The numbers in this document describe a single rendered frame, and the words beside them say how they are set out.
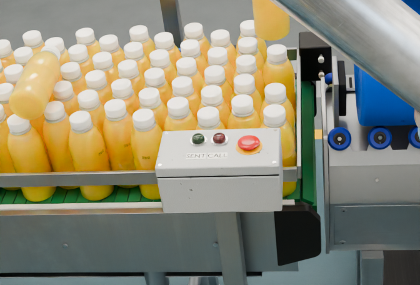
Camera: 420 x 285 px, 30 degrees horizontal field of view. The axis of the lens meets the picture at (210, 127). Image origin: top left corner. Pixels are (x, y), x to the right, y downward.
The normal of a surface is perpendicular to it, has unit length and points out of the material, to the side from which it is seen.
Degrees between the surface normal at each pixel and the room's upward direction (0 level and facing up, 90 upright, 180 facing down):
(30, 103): 91
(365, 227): 110
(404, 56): 78
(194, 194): 90
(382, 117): 116
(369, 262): 90
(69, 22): 0
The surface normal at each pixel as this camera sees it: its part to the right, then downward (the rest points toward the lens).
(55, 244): -0.09, 0.61
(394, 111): -0.05, 0.83
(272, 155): -0.11, -0.79
